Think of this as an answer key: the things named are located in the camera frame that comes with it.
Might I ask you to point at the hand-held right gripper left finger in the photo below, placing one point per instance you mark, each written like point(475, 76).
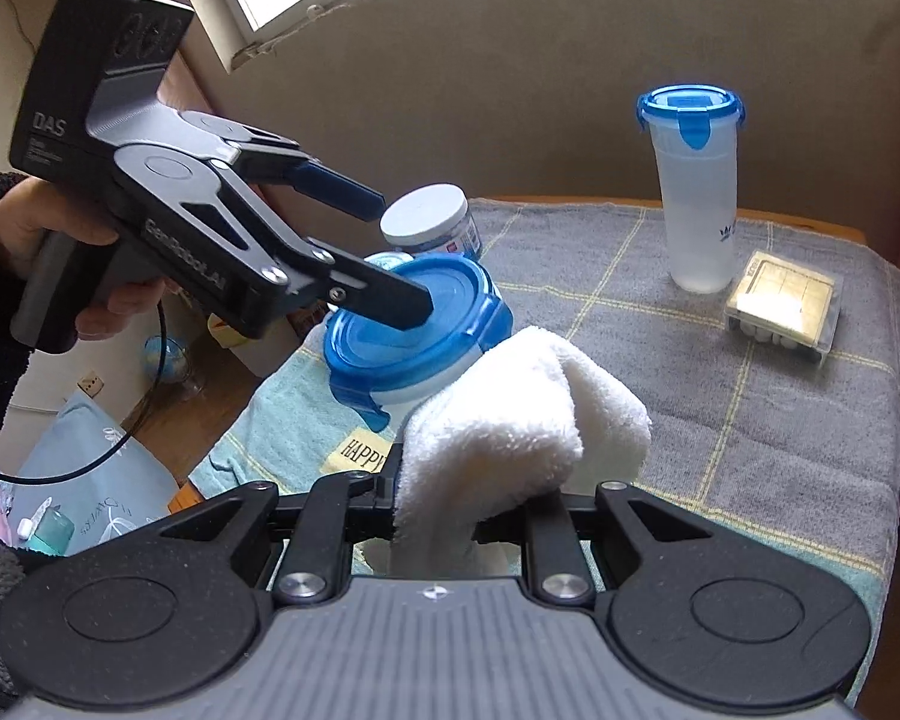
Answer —
point(337, 517)

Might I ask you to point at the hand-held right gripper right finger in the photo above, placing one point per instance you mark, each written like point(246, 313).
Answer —
point(547, 540)

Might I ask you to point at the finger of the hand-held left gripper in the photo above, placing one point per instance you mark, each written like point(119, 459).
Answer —
point(337, 191)
point(390, 300)

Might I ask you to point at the tall clear container blue lid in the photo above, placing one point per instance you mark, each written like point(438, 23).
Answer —
point(420, 345)

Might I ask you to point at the white lidded wipes tub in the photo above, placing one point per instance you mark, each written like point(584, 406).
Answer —
point(427, 210)

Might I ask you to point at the white fluffy towel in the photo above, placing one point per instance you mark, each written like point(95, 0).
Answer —
point(495, 420)

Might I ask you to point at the tall clear container crown mark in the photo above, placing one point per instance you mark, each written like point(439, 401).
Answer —
point(697, 202)

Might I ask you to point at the person's left hand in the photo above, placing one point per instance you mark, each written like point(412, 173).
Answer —
point(30, 210)

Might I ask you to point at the white trash bin yellow bag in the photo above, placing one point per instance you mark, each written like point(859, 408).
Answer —
point(229, 334)

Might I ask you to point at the grey and teal checked tablecloth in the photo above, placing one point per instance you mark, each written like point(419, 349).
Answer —
point(645, 405)

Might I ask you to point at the small blue globe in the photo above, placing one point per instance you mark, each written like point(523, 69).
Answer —
point(166, 356)

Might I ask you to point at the light blue printed pillow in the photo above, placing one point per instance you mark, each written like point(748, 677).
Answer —
point(82, 480)

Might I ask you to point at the small teal bottle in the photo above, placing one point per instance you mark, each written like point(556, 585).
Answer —
point(49, 536)

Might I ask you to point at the clear box with yellow board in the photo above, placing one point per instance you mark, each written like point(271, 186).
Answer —
point(784, 307)

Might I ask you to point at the wall socket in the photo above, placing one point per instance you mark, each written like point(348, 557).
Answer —
point(90, 384)

